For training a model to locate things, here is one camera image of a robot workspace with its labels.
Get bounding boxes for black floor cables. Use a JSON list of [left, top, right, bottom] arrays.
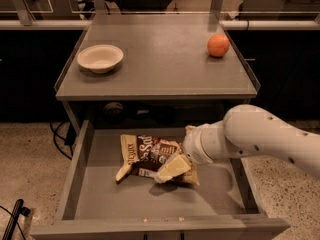
[[49, 120, 78, 161]]

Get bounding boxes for open grey top drawer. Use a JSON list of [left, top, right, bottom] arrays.
[[31, 119, 289, 240]]

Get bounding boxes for black stand bottom left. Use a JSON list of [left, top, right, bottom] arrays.
[[1, 199, 31, 240]]

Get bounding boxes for white paper bowl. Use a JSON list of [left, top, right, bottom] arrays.
[[77, 44, 124, 74]]

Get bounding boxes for orange fruit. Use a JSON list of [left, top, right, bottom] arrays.
[[207, 34, 230, 57]]

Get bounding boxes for grey cabinet counter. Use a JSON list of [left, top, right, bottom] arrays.
[[56, 13, 260, 130]]

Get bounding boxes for white horizontal rail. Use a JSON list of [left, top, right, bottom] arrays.
[[0, 20, 320, 31]]

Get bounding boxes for brown and cream chip bag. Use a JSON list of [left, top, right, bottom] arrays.
[[115, 134, 199, 185]]

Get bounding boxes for dark round object under counter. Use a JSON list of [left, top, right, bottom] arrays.
[[103, 102, 124, 121]]

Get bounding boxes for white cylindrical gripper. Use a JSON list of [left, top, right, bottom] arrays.
[[154, 121, 228, 183]]

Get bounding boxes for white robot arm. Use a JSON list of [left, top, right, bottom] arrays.
[[154, 104, 320, 183]]

